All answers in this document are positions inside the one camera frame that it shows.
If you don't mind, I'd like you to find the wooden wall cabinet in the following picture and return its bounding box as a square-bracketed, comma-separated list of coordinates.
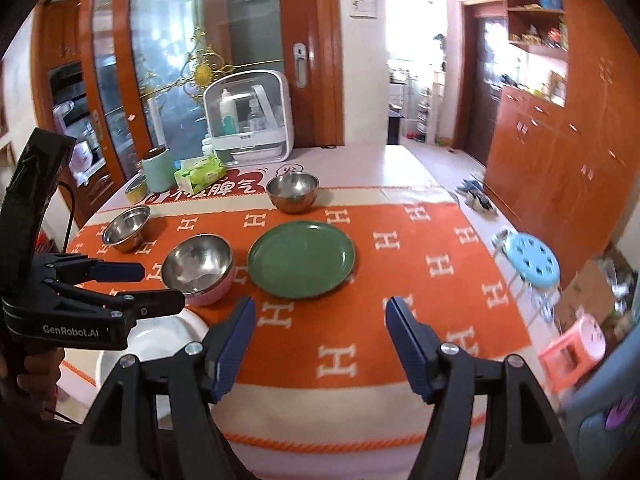
[485, 0, 640, 281]

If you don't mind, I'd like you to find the person's left hand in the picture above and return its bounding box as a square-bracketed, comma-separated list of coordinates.
[15, 349, 67, 403]

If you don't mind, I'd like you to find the pile of shoes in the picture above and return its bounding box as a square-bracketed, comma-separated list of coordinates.
[455, 172, 501, 216]

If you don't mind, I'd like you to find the blue plastic chair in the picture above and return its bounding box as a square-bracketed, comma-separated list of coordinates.
[565, 330, 640, 480]

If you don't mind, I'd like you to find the white storage box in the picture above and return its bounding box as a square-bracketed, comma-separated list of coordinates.
[202, 71, 293, 165]

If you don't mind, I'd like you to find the mint green canister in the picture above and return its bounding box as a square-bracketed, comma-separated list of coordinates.
[141, 145, 176, 193]

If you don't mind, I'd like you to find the white kitchen rack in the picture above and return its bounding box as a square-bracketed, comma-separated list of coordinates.
[390, 70, 446, 146]

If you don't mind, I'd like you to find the white plate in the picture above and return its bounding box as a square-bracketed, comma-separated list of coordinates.
[96, 305, 212, 416]

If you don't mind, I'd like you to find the cardboard box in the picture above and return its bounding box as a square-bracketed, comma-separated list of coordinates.
[555, 255, 621, 331]

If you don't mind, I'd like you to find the orange patterned tablecloth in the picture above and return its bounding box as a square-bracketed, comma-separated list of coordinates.
[57, 142, 535, 466]

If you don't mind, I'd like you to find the silver door handle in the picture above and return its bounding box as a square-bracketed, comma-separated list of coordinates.
[292, 42, 307, 87]

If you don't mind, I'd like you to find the person's dark clothing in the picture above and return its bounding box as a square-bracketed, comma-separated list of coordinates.
[0, 410, 101, 480]

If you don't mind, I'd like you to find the blue plastic stool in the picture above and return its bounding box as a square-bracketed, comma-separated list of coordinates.
[492, 230, 562, 326]

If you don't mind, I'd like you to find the pink plastic stool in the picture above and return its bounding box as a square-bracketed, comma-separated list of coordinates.
[539, 314, 607, 391]

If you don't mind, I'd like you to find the yellow tin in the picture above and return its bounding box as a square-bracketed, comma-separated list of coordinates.
[125, 175, 148, 206]

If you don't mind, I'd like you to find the deep steel bowl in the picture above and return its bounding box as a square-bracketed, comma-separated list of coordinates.
[266, 172, 320, 214]

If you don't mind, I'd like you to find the green tissue pack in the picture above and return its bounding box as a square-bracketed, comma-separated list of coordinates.
[174, 156, 227, 192]

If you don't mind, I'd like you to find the wooden display cabinet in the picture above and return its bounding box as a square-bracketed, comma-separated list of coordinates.
[30, 0, 131, 201]

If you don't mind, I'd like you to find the white bottle teal label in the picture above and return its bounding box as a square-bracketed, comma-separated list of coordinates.
[220, 89, 238, 136]

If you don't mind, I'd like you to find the green plate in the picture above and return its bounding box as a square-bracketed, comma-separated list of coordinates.
[247, 221, 357, 301]

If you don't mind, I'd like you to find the dark brown door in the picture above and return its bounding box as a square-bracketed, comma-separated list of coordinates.
[462, 0, 508, 166]

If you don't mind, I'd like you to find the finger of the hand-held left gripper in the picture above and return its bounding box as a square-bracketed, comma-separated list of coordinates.
[35, 254, 147, 286]
[49, 282, 187, 320]

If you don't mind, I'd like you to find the wooden glass sliding door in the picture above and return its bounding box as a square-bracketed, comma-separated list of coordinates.
[80, 0, 346, 196]

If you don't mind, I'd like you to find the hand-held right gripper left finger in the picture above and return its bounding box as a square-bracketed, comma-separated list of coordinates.
[70, 296, 257, 480]

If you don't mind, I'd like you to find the gold door ornament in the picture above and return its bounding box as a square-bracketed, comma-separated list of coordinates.
[140, 27, 236, 101]

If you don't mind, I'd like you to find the clear plastic bottle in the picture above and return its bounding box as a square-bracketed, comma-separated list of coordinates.
[247, 99, 266, 133]

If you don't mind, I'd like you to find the black cable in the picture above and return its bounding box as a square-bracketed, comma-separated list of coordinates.
[56, 180, 76, 253]

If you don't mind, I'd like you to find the pink white appliance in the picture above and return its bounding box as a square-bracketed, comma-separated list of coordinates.
[67, 137, 96, 173]

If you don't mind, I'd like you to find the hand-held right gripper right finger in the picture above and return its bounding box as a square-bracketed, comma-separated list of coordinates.
[385, 296, 583, 480]

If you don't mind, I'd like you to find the wide steel bowl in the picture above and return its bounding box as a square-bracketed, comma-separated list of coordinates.
[101, 205, 152, 253]

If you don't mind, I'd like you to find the steel bowl pink base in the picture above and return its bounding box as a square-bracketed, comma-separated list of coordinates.
[161, 233, 235, 306]

